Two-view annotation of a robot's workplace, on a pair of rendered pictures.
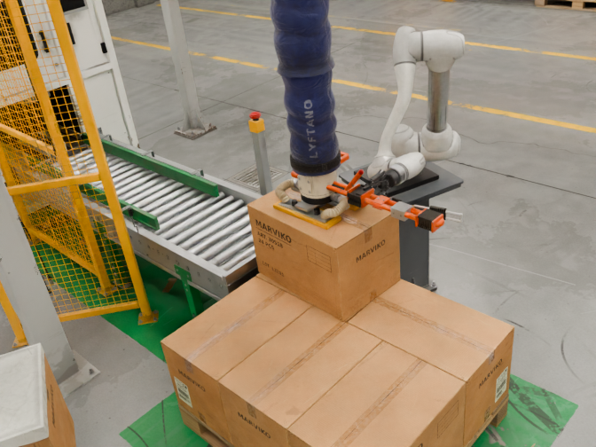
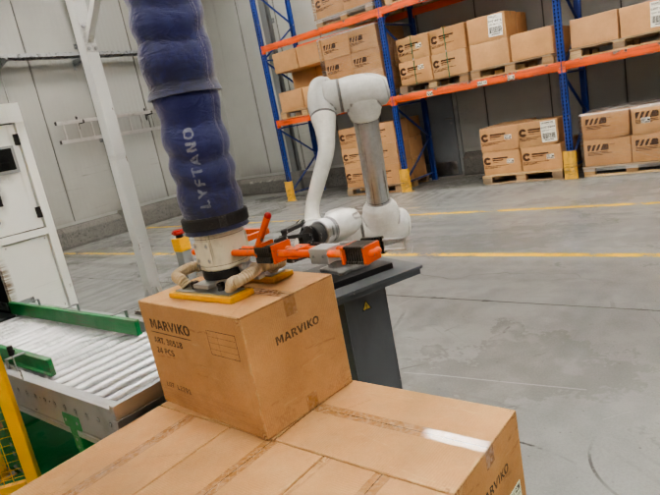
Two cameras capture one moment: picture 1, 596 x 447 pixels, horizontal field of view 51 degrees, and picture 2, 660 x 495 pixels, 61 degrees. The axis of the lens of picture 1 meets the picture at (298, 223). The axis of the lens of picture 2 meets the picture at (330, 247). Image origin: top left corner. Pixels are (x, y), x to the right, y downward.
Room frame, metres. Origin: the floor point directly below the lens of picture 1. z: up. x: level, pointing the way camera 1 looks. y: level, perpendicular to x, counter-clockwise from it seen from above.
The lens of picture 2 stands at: (0.59, -0.28, 1.44)
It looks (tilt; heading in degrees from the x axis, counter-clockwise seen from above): 13 degrees down; 354
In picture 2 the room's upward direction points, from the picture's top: 11 degrees counter-clockwise
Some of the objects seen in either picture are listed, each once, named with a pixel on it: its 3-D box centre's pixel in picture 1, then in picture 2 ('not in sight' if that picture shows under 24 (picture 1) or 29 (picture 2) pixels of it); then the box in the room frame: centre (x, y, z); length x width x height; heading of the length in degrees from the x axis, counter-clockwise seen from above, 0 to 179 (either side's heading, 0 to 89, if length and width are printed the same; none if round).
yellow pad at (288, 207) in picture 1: (305, 209); (208, 289); (2.45, -0.04, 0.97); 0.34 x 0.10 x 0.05; 42
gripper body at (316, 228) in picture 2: (386, 181); (309, 237); (2.43, -0.41, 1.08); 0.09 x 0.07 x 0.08; 132
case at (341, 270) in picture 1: (324, 242); (244, 340); (2.50, -0.11, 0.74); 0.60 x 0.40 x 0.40; 39
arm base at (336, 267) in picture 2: not in sight; (342, 261); (3.07, -0.58, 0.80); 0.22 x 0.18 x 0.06; 27
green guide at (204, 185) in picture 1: (147, 159); (71, 313); (4.06, 0.99, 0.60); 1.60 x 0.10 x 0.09; 43
